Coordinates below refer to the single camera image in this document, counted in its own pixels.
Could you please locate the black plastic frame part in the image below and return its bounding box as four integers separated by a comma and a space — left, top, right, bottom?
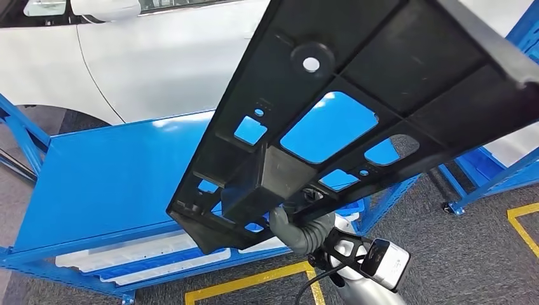
166, 0, 539, 256

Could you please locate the blue metal shelf rack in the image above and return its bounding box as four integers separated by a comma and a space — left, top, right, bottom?
0, 92, 422, 305

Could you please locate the blue wheeled shelf rack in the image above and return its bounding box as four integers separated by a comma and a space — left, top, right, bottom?
437, 0, 539, 216

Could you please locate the white car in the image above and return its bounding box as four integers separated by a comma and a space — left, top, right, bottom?
0, 0, 536, 126

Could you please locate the clear plastic bin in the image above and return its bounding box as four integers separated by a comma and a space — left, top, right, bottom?
55, 229, 199, 271

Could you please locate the large white plastic bin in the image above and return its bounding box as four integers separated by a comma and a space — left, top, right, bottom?
483, 122, 539, 168

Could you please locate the black camera bracket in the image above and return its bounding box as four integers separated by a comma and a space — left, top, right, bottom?
319, 228, 380, 289

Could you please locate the black camera cable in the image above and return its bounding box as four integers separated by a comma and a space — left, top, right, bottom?
294, 262, 364, 305

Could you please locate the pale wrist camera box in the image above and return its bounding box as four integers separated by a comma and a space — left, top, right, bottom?
360, 238, 411, 292

